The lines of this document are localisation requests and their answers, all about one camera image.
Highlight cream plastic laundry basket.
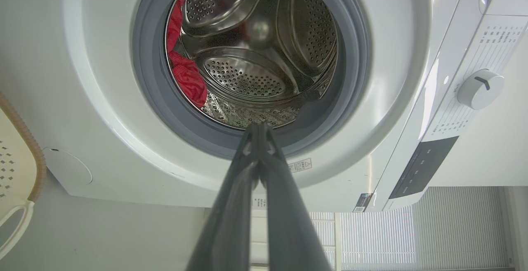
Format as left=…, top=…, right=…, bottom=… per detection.
left=0, top=93, right=47, bottom=261

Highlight grey rubber door seal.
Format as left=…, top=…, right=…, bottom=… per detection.
left=132, top=0, right=371, bottom=160

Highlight dark barcode sticker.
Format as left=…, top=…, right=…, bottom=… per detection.
left=353, top=193, right=374, bottom=213

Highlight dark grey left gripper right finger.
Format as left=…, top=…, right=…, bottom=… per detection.
left=257, top=123, right=332, bottom=271

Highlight red sports jersey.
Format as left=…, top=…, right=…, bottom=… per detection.
left=166, top=0, right=208, bottom=108

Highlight white front-load washing machine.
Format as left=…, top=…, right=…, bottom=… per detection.
left=0, top=0, right=528, bottom=213

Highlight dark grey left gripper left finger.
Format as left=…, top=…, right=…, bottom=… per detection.
left=186, top=123, right=261, bottom=271

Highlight white window blinds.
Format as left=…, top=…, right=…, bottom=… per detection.
left=309, top=186, right=512, bottom=271

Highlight white control dial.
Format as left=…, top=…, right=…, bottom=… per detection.
left=457, top=69, right=505, bottom=111

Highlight round white filter cover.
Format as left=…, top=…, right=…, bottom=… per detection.
left=43, top=147, right=93, bottom=186

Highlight grey warning sticker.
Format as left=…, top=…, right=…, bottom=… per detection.
left=288, top=158, right=313, bottom=174

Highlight stainless steel washing machine drum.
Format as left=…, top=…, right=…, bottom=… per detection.
left=165, top=0, right=339, bottom=130

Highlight dark grey appliance control panel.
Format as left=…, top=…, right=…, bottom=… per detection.
left=389, top=136, right=460, bottom=200

